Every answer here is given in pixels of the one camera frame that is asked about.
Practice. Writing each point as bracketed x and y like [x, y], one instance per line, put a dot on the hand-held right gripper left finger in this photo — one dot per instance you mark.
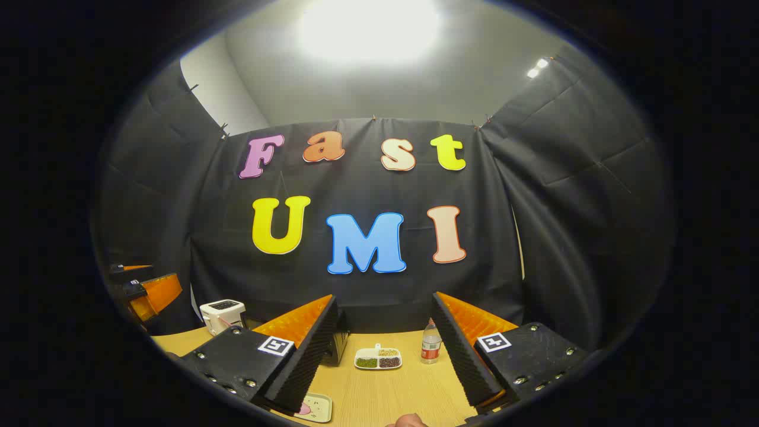
[314, 356]

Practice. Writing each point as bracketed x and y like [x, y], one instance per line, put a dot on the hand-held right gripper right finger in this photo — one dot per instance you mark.
[459, 356]

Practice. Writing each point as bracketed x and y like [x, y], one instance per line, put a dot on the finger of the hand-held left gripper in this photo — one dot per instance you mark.
[157, 295]
[133, 274]

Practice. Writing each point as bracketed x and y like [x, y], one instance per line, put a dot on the black electric oven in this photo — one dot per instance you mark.
[339, 347]

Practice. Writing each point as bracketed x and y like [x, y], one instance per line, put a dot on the cream square plate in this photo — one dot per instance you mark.
[321, 406]

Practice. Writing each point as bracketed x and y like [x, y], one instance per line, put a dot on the pink ham slice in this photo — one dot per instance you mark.
[305, 409]

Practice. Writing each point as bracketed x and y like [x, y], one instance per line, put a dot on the clear plastic water bottle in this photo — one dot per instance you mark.
[431, 350]

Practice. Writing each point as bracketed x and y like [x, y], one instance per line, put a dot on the white divided dish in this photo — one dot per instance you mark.
[362, 354]

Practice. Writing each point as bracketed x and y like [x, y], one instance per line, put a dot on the pile of green mung beans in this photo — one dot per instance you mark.
[366, 362]

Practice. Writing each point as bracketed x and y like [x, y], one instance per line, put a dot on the white toaster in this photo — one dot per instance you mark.
[222, 317]

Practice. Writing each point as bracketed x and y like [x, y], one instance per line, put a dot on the pile of dark red beans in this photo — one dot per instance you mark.
[389, 362]

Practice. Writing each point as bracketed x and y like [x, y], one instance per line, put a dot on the small ceiling light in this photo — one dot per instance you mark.
[536, 66]

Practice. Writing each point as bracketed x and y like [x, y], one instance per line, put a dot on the large ceiling light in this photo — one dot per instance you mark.
[370, 26]

